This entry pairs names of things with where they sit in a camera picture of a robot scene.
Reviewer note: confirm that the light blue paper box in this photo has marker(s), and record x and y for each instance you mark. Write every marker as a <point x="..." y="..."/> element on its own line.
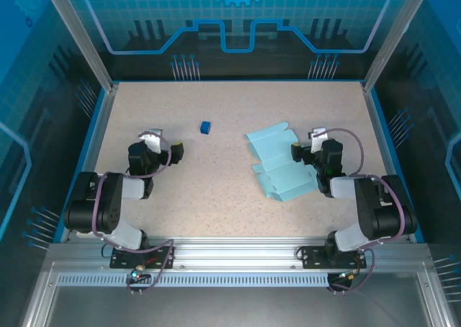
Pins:
<point x="281" y="168"/>

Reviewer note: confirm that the blue toy brick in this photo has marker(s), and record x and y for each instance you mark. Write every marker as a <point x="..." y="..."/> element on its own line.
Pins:
<point x="205" y="127"/>

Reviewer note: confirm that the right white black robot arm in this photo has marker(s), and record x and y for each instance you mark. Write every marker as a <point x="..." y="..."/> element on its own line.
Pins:
<point x="371" y="204"/>

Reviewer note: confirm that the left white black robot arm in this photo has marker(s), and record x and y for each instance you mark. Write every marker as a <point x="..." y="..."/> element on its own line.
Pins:
<point x="108" y="204"/>

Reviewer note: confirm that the connector with green light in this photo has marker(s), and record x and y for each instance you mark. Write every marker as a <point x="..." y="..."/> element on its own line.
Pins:
<point x="137" y="273"/>
<point x="347" y="276"/>

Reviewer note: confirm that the grey metal base panel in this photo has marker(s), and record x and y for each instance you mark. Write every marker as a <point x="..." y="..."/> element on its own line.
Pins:
<point x="230" y="305"/>

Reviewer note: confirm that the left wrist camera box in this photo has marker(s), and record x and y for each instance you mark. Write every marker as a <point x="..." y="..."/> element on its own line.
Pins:
<point x="155" y="139"/>

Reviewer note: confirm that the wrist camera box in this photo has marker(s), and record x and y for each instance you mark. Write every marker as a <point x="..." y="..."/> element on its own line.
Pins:
<point x="155" y="139"/>
<point x="318" y="136"/>

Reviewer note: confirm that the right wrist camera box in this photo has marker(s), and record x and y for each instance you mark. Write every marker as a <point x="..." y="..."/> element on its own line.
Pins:
<point x="318" y="136"/>

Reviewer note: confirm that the aluminium side rail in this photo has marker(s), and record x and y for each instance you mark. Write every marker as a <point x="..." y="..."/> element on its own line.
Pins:
<point x="98" y="139"/>
<point x="380" y="139"/>

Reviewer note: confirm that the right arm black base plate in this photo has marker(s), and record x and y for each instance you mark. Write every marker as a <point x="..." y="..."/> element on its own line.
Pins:
<point x="309" y="258"/>

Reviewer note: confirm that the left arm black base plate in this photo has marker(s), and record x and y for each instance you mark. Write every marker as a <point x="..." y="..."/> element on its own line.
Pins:
<point x="164" y="258"/>

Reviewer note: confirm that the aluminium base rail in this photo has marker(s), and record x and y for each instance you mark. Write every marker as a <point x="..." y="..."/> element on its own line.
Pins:
<point x="234" y="251"/>

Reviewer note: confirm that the aluminium frame post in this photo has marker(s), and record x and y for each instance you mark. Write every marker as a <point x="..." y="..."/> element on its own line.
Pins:
<point x="392" y="35"/>
<point x="83" y="35"/>

